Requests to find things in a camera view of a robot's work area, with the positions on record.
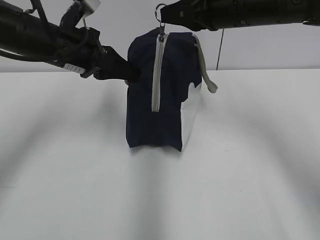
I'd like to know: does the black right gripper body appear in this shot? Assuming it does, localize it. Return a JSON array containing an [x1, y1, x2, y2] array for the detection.
[[194, 0, 253, 31]]

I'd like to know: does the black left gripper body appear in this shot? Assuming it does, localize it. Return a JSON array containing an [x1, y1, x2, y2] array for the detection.
[[53, 27, 110, 79]]

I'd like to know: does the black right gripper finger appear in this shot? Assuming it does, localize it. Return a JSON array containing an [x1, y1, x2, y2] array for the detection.
[[160, 0, 200, 32]]

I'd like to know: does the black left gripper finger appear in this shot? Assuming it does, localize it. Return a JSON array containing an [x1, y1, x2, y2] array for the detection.
[[96, 46, 140, 83]]

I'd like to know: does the navy and white lunch bag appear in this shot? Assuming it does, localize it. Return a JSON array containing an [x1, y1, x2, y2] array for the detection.
[[126, 26, 218, 151]]

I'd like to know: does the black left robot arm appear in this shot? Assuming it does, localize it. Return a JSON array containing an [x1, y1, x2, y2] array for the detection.
[[0, 0, 139, 82]]

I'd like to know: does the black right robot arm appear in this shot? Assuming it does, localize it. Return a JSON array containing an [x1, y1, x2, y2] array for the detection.
[[160, 0, 320, 32]]

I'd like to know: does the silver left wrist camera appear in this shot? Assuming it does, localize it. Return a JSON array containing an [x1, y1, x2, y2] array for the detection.
[[59, 0, 102, 28]]

